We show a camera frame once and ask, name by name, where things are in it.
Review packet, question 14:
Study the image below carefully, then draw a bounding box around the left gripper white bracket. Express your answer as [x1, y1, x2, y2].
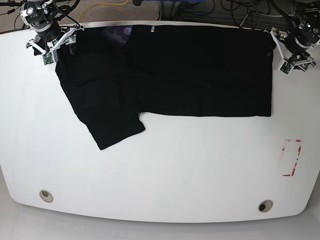
[270, 26, 317, 71]

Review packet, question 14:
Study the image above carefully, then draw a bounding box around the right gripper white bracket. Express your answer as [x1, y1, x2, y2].
[25, 24, 84, 54]

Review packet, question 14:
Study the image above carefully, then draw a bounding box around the black T-shirt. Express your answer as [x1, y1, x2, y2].
[55, 25, 276, 150]

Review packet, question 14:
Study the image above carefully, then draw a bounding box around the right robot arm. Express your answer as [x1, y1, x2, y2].
[20, 0, 84, 54]

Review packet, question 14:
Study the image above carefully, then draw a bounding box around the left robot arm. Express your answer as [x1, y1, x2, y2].
[269, 0, 320, 75]

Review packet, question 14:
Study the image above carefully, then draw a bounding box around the red tape rectangle marking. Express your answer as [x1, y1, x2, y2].
[279, 139, 303, 177]

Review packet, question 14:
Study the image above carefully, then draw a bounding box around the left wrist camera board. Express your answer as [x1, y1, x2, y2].
[278, 59, 294, 75]

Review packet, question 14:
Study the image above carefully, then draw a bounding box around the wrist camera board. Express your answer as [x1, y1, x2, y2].
[42, 51, 59, 66]
[278, 59, 294, 75]

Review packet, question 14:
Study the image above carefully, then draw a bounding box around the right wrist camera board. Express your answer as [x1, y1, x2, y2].
[42, 51, 59, 66]

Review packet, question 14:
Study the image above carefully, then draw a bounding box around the yellow cable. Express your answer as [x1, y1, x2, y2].
[78, 0, 130, 24]

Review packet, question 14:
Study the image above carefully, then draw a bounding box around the left table cable grommet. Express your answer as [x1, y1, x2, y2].
[39, 190, 54, 203]

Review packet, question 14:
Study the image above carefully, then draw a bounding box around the table cable grommet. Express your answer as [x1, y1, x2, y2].
[39, 190, 54, 203]
[258, 199, 274, 213]

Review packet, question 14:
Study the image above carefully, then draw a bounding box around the right table cable grommet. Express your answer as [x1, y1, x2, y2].
[258, 199, 274, 213]

